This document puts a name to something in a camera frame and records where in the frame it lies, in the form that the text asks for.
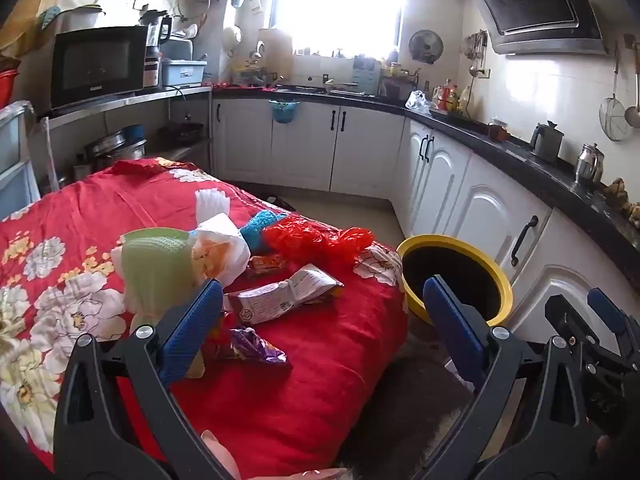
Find bright window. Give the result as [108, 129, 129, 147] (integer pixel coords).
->
[275, 0, 406, 58]

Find red plastic bag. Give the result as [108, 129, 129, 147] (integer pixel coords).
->
[262, 215, 375, 266]

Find clear plastic bag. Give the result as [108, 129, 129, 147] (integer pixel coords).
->
[405, 90, 432, 115]

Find orange snack wrapper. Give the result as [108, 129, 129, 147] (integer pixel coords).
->
[247, 254, 287, 276]

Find white round wall object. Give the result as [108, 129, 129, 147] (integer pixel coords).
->
[222, 25, 243, 58]

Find brown ginger pile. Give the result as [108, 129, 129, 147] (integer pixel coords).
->
[602, 177, 640, 226]

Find white plastic bag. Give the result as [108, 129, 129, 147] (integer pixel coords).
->
[189, 212, 251, 286]

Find wire mesh strainer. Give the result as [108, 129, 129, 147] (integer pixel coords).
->
[599, 42, 633, 142]

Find stacked steel pots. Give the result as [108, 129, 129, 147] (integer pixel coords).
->
[85, 127, 148, 168]

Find white foam fruit net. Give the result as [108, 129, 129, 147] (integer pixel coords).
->
[195, 187, 232, 223]

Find blue plastic basket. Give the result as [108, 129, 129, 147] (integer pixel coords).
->
[161, 59, 208, 87]

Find grey plastic container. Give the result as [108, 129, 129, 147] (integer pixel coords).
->
[160, 37, 193, 61]

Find blue foam fruit net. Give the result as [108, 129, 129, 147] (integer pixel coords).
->
[239, 210, 288, 251]

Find yellow rim trash bin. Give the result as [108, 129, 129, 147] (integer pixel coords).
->
[396, 234, 514, 326]

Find person's left hand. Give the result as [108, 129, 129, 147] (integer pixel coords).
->
[200, 430, 346, 480]

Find red floral blanket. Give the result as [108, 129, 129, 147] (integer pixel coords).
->
[0, 157, 408, 476]

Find teal knife holder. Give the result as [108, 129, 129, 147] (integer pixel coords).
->
[352, 55, 383, 95]

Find black microwave oven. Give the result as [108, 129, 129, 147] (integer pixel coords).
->
[51, 26, 150, 108]

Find steel ladle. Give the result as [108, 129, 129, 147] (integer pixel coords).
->
[624, 42, 640, 128]

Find black wall fan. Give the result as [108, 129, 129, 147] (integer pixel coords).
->
[408, 29, 445, 65]

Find white kitchen cabinets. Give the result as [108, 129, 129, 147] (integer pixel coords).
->
[210, 97, 640, 341]

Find brown white snack wrapper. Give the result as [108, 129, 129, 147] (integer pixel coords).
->
[222, 264, 346, 326]

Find black blender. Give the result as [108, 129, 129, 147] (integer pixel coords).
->
[140, 10, 173, 88]

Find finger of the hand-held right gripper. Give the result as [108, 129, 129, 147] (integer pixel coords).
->
[544, 294, 608, 361]
[587, 287, 640, 361]

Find shiny steel kettle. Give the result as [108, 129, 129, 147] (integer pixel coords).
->
[574, 142, 606, 186]

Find white drawer unit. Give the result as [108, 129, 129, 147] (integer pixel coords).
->
[0, 102, 43, 221]

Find white pot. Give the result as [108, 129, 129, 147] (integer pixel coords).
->
[60, 5, 106, 33]

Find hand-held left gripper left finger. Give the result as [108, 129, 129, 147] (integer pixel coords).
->
[52, 277, 236, 480]

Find black range hood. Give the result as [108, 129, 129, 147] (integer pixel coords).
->
[452, 0, 608, 56]

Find metal shelf rack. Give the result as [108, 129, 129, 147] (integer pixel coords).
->
[37, 85, 213, 191]

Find green foam fruit net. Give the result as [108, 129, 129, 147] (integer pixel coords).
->
[111, 227, 223, 378]

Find blue hanging cabinet bin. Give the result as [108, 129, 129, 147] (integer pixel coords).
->
[268, 99, 302, 125]

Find purple snack wrapper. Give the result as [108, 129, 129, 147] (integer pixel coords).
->
[220, 327, 293, 376]

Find wooden cutting board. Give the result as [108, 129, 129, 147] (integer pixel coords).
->
[256, 27, 294, 78]

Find black stone countertop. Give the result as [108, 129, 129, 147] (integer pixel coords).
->
[210, 82, 640, 261]

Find black wok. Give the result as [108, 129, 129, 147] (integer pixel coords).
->
[160, 121, 205, 142]

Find grey metal jug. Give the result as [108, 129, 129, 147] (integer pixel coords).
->
[529, 121, 565, 163]

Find person's right hand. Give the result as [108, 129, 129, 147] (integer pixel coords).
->
[595, 435, 621, 476]

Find dark brown cloth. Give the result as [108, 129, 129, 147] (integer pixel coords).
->
[335, 330, 481, 480]

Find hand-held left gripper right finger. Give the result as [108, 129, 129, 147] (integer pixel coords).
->
[422, 275, 608, 480]

